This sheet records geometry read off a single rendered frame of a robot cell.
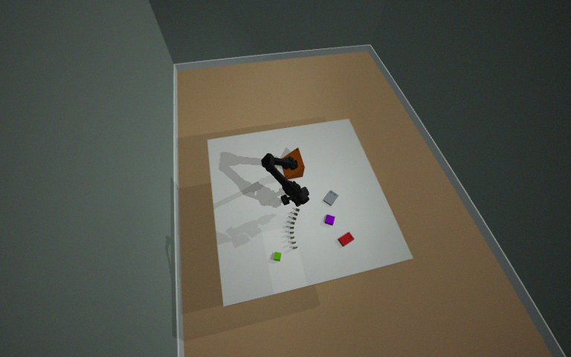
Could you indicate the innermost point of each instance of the purple block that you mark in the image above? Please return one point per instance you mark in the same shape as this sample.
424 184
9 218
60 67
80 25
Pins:
330 219

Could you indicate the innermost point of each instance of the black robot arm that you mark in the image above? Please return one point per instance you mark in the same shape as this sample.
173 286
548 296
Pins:
290 187

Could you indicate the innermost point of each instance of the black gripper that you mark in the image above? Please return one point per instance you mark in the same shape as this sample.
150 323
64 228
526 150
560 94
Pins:
286 199

